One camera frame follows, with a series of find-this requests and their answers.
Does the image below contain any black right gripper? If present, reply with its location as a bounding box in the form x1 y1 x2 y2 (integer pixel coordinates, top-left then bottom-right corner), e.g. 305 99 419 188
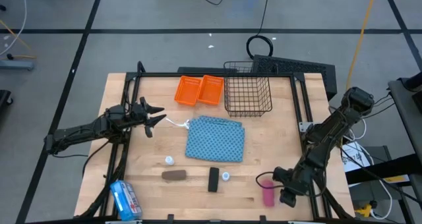
272 166 313 209

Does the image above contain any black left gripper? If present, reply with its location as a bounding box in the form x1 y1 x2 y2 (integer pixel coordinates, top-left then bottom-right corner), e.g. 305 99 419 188
123 96 167 138

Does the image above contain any pink bandage roll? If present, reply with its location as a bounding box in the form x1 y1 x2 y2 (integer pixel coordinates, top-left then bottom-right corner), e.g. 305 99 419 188
262 180 276 208

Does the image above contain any brown bandage roll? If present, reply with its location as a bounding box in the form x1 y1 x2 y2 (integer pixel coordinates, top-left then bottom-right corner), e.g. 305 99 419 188
161 169 187 181

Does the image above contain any blue patterned fabric pouch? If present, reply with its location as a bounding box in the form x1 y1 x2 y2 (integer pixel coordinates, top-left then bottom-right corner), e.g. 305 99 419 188
185 115 246 163

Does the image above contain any black wire basket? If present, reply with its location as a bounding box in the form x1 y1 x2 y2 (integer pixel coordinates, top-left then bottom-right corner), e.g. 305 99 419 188
223 61 274 118

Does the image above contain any orange plastic basket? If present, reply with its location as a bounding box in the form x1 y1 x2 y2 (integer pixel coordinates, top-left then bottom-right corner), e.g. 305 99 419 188
173 75 202 107
196 74 225 106

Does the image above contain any black flat bar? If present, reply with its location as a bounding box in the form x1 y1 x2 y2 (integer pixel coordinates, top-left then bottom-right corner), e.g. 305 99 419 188
177 66 229 74

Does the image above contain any white printed paper sheet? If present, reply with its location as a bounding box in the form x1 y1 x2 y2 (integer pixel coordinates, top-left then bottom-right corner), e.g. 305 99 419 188
341 141 375 173

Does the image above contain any yellow power plug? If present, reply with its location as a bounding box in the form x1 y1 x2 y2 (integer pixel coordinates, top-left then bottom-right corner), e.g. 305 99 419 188
355 202 377 219

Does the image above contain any black bandage roll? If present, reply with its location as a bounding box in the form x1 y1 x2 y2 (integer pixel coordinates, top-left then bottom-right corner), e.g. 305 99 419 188
207 167 220 193

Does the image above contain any black metal beam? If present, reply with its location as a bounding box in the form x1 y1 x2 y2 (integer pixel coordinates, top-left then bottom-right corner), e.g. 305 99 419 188
345 153 422 185

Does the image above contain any blue first aid box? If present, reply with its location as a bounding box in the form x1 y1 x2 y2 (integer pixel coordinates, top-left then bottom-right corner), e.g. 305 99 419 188
109 180 143 222

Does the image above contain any dark grey side desk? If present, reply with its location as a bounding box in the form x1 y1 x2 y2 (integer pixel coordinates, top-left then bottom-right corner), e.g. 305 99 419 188
388 71 422 172

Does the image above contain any grey metal floor base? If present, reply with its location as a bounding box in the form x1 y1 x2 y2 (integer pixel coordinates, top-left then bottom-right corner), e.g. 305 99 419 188
0 59 36 71

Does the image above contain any black caster wheel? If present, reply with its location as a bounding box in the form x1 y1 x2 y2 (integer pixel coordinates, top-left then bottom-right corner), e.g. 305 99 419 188
0 89 15 108

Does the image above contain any white pouch drawstring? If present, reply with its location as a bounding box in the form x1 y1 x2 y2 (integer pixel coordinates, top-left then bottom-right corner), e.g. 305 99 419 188
166 117 191 130

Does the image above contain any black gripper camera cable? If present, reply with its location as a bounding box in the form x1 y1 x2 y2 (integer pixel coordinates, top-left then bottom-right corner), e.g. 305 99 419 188
255 171 284 189

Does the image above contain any black metal table frame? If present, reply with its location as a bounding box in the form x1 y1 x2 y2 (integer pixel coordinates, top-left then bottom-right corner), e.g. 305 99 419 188
74 61 355 224

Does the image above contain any white looped cable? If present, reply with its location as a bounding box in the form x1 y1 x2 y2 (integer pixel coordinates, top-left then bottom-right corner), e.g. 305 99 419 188
342 117 367 142

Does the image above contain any long white cable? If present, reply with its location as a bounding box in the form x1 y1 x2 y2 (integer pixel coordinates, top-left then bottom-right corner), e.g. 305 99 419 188
371 179 395 220

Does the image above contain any coiled black floor cable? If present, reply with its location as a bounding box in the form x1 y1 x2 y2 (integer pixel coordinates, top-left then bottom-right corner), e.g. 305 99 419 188
245 0 274 61

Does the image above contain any orange floor cable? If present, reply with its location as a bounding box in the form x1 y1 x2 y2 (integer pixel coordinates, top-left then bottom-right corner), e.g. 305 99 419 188
0 18 38 61

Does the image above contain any thin white floor cable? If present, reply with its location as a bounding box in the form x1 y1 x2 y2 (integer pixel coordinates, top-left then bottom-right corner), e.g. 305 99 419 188
0 0 28 57

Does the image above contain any yellow hanging strap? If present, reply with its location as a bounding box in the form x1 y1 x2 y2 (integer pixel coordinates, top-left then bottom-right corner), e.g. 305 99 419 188
345 0 380 92

